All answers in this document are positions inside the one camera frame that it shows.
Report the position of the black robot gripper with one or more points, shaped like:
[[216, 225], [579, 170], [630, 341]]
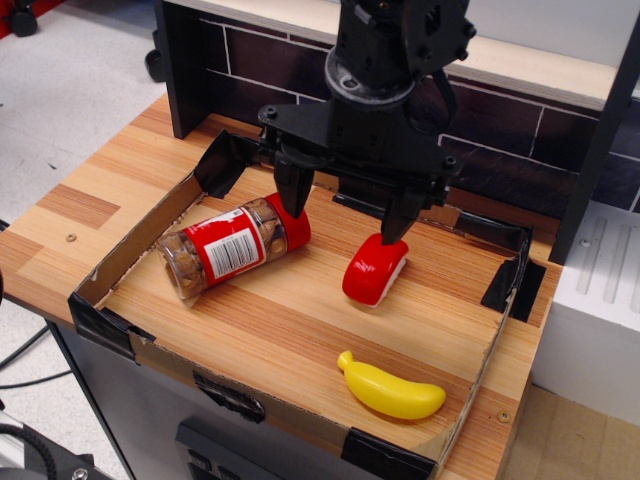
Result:
[[381, 149]]

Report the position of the red-lidded spice bottle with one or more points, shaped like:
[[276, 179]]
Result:
[[215, 250]]

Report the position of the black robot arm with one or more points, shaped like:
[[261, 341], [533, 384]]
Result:
[[385, 49]]

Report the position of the cardboard fence with black tape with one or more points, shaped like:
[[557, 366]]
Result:
[[279, 329]]

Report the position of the red and white toy sushi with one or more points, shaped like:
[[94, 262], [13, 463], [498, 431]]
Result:
[[373, 270]]

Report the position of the black shelf with brick backsplash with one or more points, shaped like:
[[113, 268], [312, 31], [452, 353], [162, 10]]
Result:
[[532, 147]]

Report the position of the yellow toy banana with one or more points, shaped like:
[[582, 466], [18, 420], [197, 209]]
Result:
[[388, 394]]

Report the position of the black chair caster wheel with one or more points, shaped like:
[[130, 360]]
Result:
[[153, 61]]

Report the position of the grey cabinet with black panel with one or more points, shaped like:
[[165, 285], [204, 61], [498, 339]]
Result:
[[170, 421]]

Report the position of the white aluminium rail block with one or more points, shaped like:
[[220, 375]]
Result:
[[589, 349]]

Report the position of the black metal bracket with bolt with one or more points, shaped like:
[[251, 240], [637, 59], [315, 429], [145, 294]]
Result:
[[25, 454]]

